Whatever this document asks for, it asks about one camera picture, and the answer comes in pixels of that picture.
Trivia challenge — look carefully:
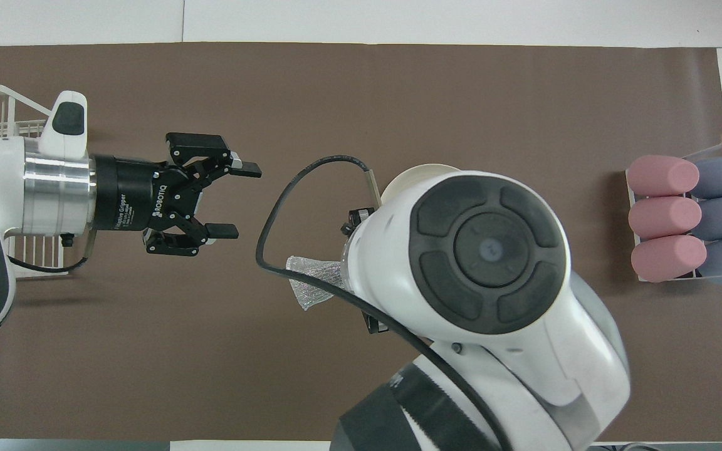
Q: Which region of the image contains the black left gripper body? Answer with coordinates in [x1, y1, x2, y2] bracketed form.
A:
[92, 157, 197, 232]

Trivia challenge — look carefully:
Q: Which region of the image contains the cream round plate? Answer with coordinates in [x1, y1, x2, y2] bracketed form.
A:
[381, 163, 462, 205]

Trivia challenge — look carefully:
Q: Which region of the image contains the brown table mat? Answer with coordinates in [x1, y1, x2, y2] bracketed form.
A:
[0, 43, 722, 442]

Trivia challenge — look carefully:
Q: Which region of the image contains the pink plastic cup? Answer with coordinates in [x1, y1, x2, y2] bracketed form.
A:
[630, 235, 708, 283]
[626, 155, 700, 196]
[628, 196, 702, 240]

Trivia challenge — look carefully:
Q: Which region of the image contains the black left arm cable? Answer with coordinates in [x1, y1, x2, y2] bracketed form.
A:
[7, 229, 95, 276]

